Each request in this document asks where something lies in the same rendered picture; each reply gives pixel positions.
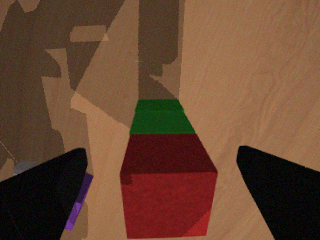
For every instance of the purple block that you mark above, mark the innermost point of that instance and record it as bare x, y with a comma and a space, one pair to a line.
79, 201

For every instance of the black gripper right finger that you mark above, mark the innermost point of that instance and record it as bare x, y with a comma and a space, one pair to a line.
287, 194

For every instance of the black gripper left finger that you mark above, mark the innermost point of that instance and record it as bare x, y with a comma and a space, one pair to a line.
35, 204

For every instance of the green block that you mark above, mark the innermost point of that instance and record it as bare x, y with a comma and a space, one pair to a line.
161, 122
158, 105

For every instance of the red block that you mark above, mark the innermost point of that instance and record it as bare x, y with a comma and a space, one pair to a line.
167, 185

